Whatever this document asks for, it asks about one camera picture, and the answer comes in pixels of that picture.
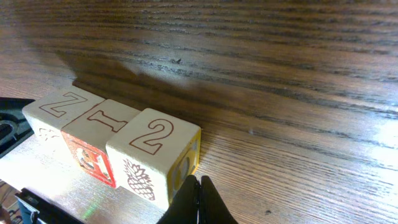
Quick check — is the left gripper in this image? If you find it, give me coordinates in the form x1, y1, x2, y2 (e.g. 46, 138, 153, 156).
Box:
0, 96, 35, 224

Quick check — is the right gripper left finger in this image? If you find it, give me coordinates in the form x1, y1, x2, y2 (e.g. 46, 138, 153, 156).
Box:
157, 175, 200, 224

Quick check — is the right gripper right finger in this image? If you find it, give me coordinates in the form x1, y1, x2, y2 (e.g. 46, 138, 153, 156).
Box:
199, 175, 238, 224

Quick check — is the wooden block green side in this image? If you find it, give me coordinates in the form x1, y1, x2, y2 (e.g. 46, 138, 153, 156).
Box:
22, 86, 104, 156

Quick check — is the wooden block yellow O side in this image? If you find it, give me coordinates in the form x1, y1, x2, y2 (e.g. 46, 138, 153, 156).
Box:
106, 108, 201, 210

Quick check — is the red letter E block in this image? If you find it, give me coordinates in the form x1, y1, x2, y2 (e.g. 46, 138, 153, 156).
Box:
62, 100, 140, 189

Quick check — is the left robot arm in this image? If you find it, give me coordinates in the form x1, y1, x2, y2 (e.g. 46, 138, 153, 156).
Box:
1, 97, 83, 224

